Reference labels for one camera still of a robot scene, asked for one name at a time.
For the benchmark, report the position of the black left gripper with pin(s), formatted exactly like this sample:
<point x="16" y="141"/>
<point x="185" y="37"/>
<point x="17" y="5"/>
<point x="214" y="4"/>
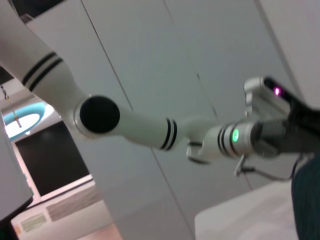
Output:
<point x="295" y="135"/>

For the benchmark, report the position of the dark teal insulated lunch bag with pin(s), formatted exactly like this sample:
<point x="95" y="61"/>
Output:
<point x="308" y="200"/>

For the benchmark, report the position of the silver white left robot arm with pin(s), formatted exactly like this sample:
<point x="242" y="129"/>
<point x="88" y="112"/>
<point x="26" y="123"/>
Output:
<point x="140" y="127"/>

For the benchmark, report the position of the dark window pane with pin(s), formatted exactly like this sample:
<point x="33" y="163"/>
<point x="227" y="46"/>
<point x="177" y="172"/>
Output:
<point x="50" y="157"/>

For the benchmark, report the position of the round blue white ceiling light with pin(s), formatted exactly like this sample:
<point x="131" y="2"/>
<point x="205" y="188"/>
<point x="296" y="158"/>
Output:
<point x="22" y="120"/>

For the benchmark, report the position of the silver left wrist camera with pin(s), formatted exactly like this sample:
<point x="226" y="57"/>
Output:
<point x="267" y="100"/>

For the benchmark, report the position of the grey wall poster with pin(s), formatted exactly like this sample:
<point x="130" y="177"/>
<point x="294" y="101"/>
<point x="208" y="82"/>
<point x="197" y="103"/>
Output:
<point x="72" y="207"/>

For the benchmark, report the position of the pale green wall poster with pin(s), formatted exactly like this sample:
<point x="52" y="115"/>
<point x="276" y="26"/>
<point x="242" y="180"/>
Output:
<point x="33" y="222"/>

